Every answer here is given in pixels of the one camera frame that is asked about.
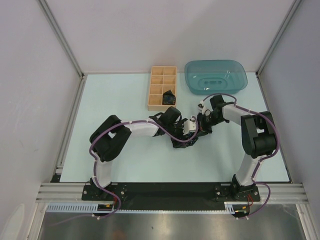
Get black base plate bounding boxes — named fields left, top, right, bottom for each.
left=81, top=181, right=261, bottom=211

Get aluminium front rail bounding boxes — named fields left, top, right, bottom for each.
left=36, top=182, right=309, bottom=204

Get blue yellow patterned tie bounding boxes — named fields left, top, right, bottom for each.
left=181, top=136, right=199, bottom=148

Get wooden compartment organizer box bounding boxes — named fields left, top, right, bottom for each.
left=147, top=65, right=178, bottom=112

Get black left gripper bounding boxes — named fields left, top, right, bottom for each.
left=165, top=118, right=190, bottom=148

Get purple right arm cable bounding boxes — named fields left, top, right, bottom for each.
left=199, top=93, right=280, bottom=221

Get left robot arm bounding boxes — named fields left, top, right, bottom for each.
left=89, top=106, right=200, bottom=200

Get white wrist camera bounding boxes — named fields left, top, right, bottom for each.
left=182, top=117, right=198, bottom=136
left=197, top=100, right=210, bottom=115

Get aluminium frame post right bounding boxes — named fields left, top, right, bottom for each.
left=255, top=0, right=304, bottom=78

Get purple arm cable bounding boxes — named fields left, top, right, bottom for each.
left=51, top=115, right=200, bottom=226
left=199, top=93, right=280, bottom=221

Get rolled dark green tie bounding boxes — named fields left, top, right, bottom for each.
left=162, top=89, right=176, bottom=106

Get aluminium frame rail left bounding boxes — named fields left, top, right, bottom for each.
left=37, top=0, right=86, bottom=78

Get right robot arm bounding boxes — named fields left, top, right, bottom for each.
left=197, top=93, right=280, bottom=201

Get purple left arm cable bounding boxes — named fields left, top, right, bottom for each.
left=51, top=115, right=200, bottom=226

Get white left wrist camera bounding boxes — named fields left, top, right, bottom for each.
left=182, top=117, right=198, bottom=136

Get teal plastic basin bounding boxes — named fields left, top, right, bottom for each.
left=184, top=59, right=248, bottom=95

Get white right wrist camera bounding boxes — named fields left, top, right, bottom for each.
left=197, top=100, right=210, bottom=115

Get light blue cable duct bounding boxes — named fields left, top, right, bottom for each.
left=46, top=202, right=118, bottom=213

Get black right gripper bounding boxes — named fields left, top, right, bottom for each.
left=191, top=112, right=227, bottom=139

